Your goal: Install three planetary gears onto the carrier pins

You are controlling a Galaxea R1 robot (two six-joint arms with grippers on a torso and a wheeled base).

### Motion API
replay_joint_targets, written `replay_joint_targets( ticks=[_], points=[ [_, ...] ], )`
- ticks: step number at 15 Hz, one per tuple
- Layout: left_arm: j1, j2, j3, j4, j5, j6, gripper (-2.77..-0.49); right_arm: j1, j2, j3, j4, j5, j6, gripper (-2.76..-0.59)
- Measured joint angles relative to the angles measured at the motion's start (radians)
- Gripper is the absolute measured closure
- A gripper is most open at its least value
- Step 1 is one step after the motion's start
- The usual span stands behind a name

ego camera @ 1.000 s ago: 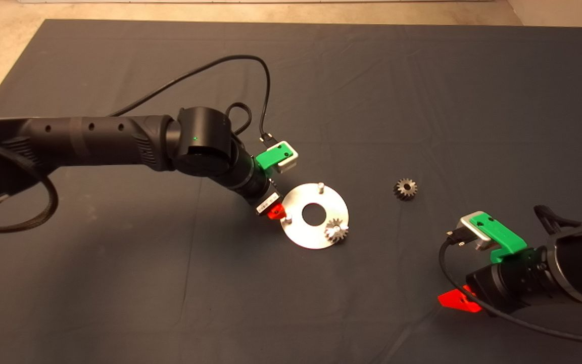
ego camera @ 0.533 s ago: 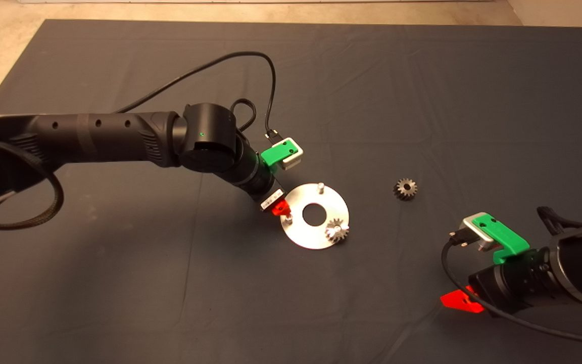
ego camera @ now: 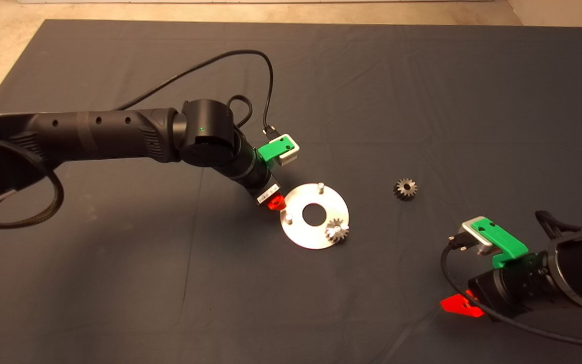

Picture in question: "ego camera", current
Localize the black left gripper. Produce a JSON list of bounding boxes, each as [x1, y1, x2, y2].
[[226, 142, 286, 211]]

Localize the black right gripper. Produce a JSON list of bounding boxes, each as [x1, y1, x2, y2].
[[440, 252, 559, 320]]

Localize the steel planetary gear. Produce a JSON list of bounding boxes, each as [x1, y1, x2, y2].
[[324, 218, 350, 243], [393, 178, 419, 201]]

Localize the round metal carrier plate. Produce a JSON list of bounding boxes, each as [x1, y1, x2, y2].
[[280, 182, 350, 249]]

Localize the dark grey table cloth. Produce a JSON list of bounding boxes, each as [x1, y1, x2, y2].
[[0, 19, 582, 364]]

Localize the left silver camera box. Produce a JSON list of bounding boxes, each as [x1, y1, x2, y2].
[[277, 134, 301, 166]]

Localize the silver camera box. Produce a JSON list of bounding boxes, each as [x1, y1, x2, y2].
[[460, 218, 494, 256], [277, 134, 301, 166]]

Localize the left green camera mount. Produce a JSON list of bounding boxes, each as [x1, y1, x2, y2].
[[258, 135, 297, 163]]

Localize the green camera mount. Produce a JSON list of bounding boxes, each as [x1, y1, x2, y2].
[[258, 135, 297, 163], [470, 216, 529, 268]]

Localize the right smooth black camera cable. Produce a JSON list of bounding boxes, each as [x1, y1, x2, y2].
[[441, 234, 582, 351]]

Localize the smooth black camera cable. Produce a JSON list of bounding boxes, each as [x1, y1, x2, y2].
[[114, 49, 279, 141], [441, 234, 582, 351]]

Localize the left smooth black camera cable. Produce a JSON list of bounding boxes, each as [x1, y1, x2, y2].
[[114, 49, 279, 141]]

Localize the right silver camera box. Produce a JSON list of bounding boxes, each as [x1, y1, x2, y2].
[[460, 218, 494, 256]]

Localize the right green camera mount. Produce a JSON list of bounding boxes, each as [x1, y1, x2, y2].
[[470, 216, 529, 268]]

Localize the left thin braided cable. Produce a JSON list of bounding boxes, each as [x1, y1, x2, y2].
[[225, 95, 253, 129]]

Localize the right braided cable loop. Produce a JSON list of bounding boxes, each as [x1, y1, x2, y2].
[[535, 210, 582, 241]]

